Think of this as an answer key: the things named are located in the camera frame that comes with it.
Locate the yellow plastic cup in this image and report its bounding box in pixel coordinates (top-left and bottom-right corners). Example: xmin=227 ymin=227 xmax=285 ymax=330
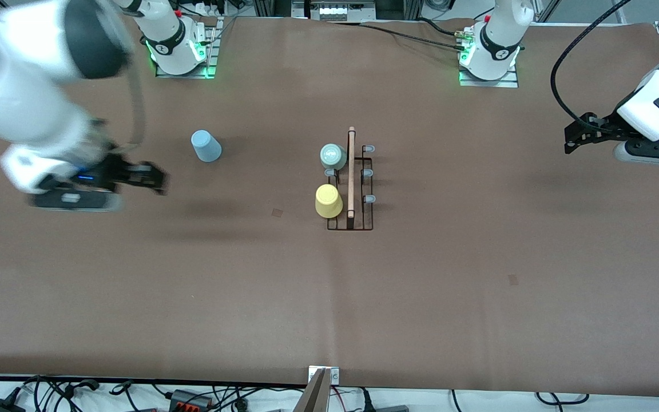
xmin=315 ymin=184 xmax=344 ymax=219

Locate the pale green plastic cup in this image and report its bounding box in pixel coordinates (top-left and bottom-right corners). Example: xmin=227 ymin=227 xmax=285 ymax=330
xmin=320 ymin=142 xmax=348 ymax=171

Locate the black wire cup holder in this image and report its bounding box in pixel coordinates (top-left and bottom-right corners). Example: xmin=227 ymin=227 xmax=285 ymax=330
xmin=323 ymin=126 xmax=377 ymax=231

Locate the light blue plastic cup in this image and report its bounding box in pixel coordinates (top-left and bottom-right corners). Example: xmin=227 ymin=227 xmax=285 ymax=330
xmin=191 ymin=130 xmax=223 ymax=163

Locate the brown table cover mat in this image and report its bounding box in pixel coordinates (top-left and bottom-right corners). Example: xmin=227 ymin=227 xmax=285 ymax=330
xmin=0 ymin=16 xmax=659 ymax=385

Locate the black orange connector box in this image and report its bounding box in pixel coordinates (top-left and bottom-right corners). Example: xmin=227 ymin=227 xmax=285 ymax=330
xmin=169 ymin=389 xmax=211 ymax=410

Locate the white power strip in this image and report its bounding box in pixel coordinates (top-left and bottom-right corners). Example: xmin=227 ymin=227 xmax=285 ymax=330
xmin=291 ymin=0 xmax=377 ymax=22

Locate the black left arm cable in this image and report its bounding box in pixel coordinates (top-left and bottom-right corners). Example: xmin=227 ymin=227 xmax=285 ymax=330
xmin=551 ymin=0 xmax=632 ymax=132

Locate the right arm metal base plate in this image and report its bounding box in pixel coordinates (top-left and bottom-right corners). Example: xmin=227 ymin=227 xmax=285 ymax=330
xmin=155 ymin=16 xmax=224 ymax=79

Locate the short black table cable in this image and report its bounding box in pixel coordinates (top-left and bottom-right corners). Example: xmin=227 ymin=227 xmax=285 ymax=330
xmin=420 ymin=17 xmax=463 ymax=36

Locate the long black table cable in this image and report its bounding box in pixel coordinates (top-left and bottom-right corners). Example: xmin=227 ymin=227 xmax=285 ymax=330
xmin=358 ymin=22 xmax=467 ymax=51

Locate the grey metal mount bar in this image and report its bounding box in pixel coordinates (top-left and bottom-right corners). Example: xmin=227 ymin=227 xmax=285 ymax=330
xmin=292 ymin=366 xmax=342 ymax=412

